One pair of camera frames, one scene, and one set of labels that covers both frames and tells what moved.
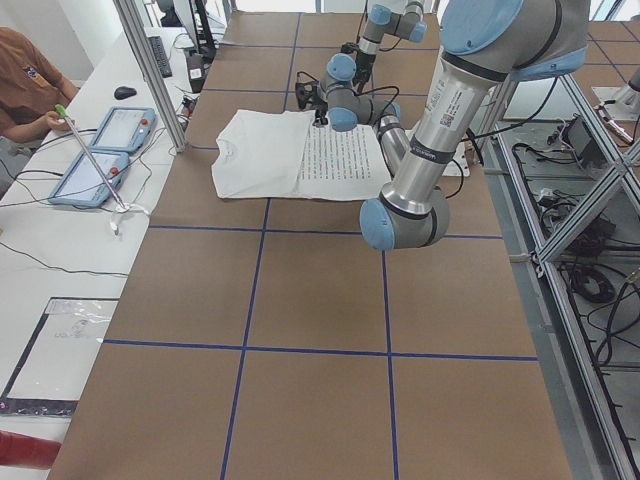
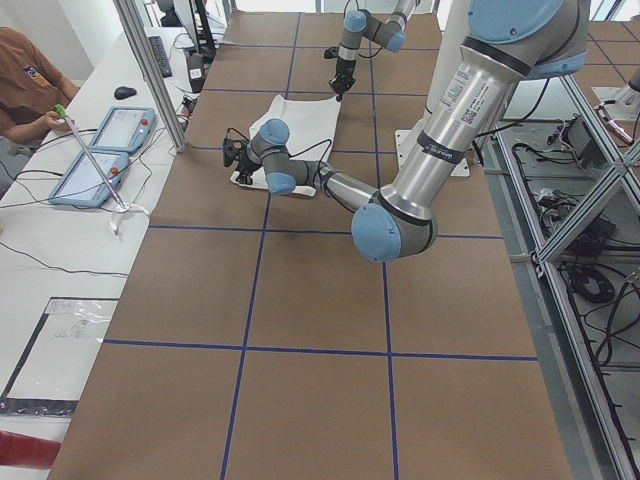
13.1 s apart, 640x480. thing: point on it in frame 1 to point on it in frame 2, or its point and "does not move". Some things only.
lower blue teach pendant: (85, 184) does not move
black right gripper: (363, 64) to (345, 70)
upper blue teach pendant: (126, 129) does not move
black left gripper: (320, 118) to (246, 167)
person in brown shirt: (31, 86) does not move
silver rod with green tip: (123, 206) does not move
